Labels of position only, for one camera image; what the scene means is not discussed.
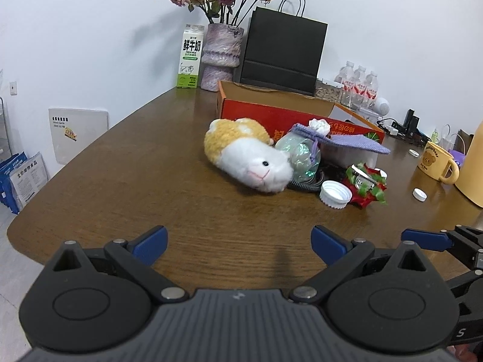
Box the white wall panel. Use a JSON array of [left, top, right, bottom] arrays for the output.
[[48, 107, 110, 165]]

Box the green white milk carton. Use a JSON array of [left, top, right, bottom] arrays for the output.
[[177, 24, 205, 89]]

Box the white cylindrical container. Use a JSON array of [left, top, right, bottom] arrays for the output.
[[321, 144, 368, 168]]

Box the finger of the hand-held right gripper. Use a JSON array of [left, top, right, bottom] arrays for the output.
[[401, 225, 483, 270]]

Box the large white bottle cap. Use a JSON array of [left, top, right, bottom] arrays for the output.
[[319, 180, 353, 209]]

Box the purple pack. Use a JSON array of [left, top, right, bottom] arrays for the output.
[[449, 150, 470, 167]]

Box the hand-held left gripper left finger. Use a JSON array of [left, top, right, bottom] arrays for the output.
[[53, 225, 189, 304]]

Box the yellow white hamster plush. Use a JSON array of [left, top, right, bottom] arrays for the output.
[[204, 118, 294, 194]]

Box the clear water bottle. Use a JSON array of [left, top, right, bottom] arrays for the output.
[[353, 66, 368, 102], [337, 61, 357, 95], [364, 71, 379, 108]]

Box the white power strip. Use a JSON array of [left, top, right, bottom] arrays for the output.
[[377, 119, 400, 136]]

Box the purple marbled vase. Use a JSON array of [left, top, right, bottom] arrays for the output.
[[200, 23, 245, 92]]

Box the stack of blue packets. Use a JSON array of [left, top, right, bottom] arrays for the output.
[[0, 152, 49, 215]]

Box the wooden desktop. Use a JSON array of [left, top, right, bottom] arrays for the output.
[[7, 85, 483, 298]]

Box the yellow jug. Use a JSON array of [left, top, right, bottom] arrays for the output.
[[454, 122, 483, 209]]

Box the red green gift bow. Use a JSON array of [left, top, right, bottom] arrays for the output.
[[341, 163, 389, 209]]

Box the black paper bag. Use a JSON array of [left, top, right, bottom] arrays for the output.
[[233, 0, 328, 97]]

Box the black upright device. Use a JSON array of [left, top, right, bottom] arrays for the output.
[[403, 109, 420, 132]]

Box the yellow bear mug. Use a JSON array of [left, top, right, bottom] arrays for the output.
[[416, 141, 460, 185]]

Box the clear bag with handles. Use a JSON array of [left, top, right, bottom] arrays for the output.
[[434, 124, 465, 151]]

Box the clear seed container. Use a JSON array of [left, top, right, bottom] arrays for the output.
[[315, 79, 344, 102]]

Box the purple knit pouch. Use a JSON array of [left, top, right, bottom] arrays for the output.
[[292, 119, 392, 155]]

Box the orange cardboard box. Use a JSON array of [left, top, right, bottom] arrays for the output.
[[217, 80, 385, 148]]

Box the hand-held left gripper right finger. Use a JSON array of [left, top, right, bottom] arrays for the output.
[[289, 225, 429, 304]]

